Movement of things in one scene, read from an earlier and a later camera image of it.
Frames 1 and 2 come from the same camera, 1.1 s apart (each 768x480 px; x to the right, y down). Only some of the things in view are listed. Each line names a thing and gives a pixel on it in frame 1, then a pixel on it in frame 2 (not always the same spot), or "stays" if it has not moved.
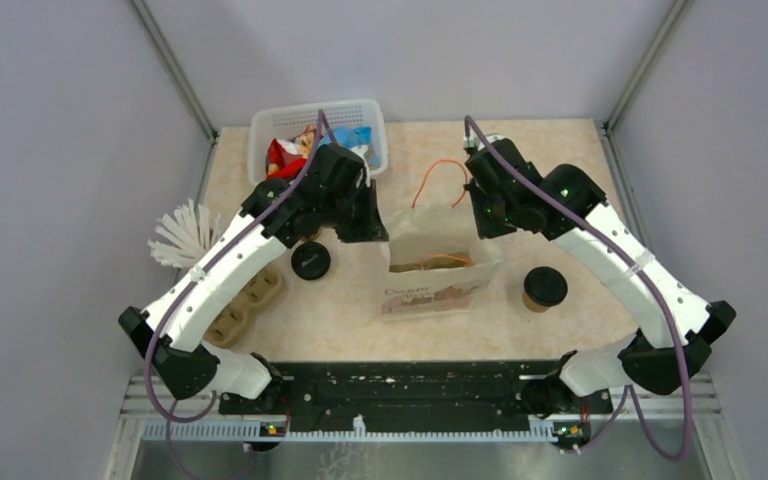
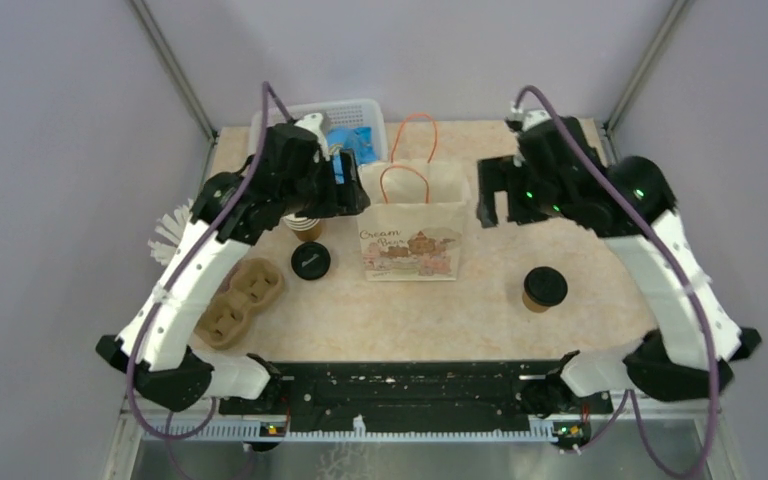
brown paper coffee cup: x=531 y=305 stays
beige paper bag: x=437 y=267 -> x=411 y=229
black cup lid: x=545 y=286 stays
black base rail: x=409 y=392 stays
